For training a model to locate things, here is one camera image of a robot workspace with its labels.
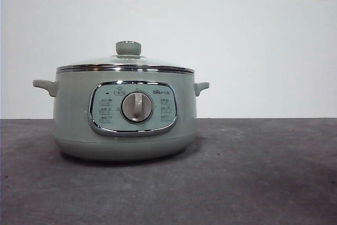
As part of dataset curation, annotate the glass lid with green knob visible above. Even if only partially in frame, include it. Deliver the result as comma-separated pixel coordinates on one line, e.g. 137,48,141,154
56,40,196,74

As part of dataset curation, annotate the green electric cooking pot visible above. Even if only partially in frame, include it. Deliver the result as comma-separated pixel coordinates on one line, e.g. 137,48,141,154
32,70,210,162

